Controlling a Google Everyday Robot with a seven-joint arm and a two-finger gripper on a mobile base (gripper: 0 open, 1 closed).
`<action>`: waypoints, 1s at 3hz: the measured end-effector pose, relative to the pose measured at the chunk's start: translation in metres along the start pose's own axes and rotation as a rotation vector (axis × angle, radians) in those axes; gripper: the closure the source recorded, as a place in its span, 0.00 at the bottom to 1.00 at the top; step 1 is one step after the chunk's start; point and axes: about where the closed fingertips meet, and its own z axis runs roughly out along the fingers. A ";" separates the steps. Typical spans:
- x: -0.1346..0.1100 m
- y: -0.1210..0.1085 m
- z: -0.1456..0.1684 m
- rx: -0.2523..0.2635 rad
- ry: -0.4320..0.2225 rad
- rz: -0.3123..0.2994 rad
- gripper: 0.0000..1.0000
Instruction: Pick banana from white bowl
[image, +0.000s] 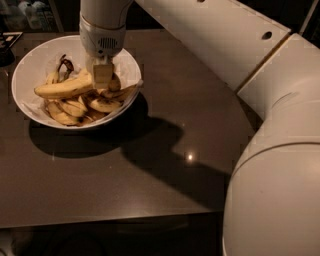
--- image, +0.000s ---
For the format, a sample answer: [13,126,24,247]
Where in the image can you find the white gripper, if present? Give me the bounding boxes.
[79,16,126,89]

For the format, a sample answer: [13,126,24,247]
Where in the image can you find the long top banana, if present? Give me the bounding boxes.
[34,74,93,99]

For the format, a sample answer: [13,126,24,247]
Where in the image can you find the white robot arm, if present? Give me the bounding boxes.
[80,0,320,256]

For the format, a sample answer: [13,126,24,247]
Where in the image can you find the banana bunch in bowl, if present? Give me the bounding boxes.
[41,55,135,127]

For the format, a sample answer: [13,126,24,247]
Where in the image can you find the white bowl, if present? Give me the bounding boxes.
[11,35,143,130]

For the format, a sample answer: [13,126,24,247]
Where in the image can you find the white paper bowl liner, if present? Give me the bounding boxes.
[11,47,143,130]

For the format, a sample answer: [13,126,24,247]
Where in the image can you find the bottles on background shelf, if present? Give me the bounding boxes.
[0,0,62,33]

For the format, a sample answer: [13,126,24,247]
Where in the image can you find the black object at left edge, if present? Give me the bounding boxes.
[0,32,23,67]

